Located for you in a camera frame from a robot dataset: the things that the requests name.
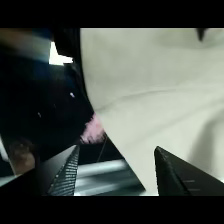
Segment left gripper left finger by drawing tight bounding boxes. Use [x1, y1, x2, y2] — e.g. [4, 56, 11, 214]
[0, 144, 81, 197]

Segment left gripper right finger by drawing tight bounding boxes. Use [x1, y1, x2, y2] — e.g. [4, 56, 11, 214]
[153, 145, 224, 197]

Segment light brown garment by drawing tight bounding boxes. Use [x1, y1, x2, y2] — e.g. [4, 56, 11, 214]
[79, 28, 224, 197]

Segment pink garment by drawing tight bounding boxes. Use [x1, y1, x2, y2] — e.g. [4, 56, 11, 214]
[79, 112, 108, 145]

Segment black garment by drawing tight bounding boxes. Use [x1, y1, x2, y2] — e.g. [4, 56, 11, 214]
[0, 28, 101, 164]

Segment silver frame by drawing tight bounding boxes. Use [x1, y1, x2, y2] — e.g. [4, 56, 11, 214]
[73, 159, 146, 197]

